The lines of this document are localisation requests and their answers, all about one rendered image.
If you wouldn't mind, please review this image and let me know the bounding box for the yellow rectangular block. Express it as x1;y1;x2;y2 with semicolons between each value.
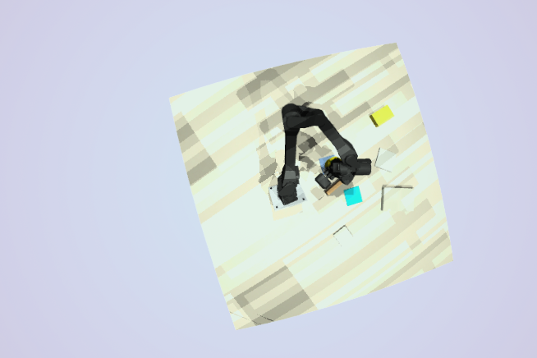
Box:
369;105;395;127

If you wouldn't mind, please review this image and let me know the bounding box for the yellow cup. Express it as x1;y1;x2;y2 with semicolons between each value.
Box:
325;157;342;167

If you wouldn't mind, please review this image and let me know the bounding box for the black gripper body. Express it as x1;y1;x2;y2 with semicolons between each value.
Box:
314;158;342;189

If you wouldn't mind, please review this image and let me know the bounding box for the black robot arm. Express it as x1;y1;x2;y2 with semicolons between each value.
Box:
278;103;372;205

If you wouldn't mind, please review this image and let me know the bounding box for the brown wooden bar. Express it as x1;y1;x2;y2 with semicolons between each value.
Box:
325;180;343;195

